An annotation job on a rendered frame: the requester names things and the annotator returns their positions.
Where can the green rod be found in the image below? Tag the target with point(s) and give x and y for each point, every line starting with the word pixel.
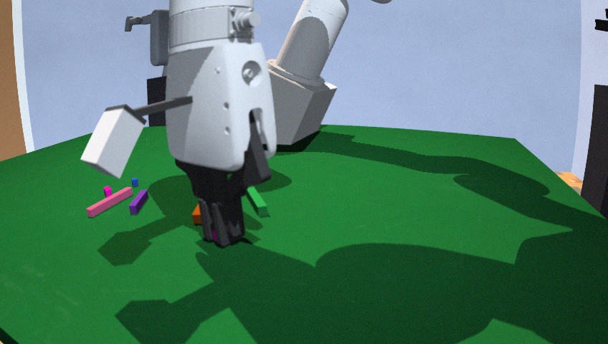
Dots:
pixel 255 199

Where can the purple rod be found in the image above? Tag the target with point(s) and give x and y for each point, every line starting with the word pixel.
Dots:
pixel 138 201

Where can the orange rod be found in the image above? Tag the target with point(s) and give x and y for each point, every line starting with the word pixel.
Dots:
pixel 196 216

